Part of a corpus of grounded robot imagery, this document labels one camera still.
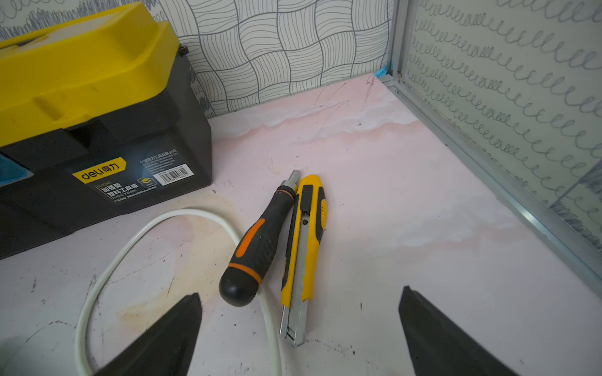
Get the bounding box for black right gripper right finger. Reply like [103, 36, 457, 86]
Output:
[398, 286, 516, 375]

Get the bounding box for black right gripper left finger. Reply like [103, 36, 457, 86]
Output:
[96, 293, 202, 375]

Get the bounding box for yellow black toolbox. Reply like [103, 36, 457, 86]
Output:
[1, 2, 213, 258]

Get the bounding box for black handle screwdriver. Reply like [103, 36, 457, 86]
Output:
[219, 170, 301, 307]

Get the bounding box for white teal strip cable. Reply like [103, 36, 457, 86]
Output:
[74, 207, 283, 376]

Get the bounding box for yellow utility knife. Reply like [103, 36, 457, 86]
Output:
[279, 175, 328, 348]

